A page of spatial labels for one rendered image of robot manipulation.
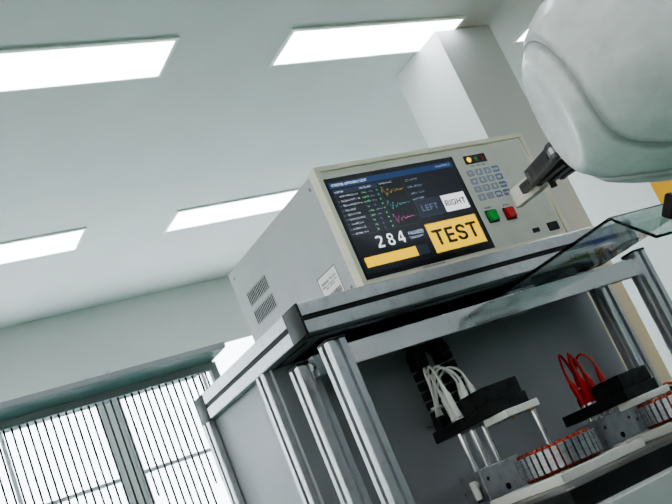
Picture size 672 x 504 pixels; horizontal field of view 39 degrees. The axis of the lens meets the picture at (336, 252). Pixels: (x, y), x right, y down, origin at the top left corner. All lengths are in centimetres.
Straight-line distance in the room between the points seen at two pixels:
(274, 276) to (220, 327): 684
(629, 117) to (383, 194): 87
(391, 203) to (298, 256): 17
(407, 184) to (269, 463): 48
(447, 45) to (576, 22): 522
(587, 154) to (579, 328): 111
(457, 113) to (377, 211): 435
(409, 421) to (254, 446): 25
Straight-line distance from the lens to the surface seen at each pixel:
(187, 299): 842
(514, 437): 157
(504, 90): 589
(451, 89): 579
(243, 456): 156
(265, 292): 162
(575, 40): 63
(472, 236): 151
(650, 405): 140
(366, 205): 143
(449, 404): 136
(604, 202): 819
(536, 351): 165
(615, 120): 62
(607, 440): 151
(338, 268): 141
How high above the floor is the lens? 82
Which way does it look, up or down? 16 degrees up
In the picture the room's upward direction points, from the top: 23 degrees counter-clockwise
